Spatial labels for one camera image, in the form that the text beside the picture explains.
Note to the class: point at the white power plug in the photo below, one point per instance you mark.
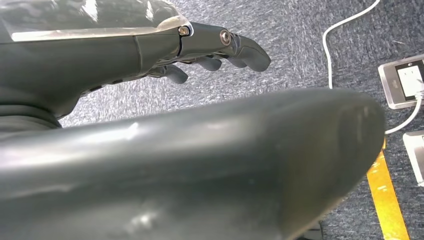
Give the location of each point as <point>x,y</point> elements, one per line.
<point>410,79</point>

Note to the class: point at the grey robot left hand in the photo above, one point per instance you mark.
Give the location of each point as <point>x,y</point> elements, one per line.
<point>198,165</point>

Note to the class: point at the yellow floor tape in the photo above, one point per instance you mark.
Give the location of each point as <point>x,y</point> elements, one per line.
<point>387,205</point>

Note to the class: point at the silver floor socket box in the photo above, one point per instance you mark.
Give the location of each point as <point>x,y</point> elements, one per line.
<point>389,89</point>

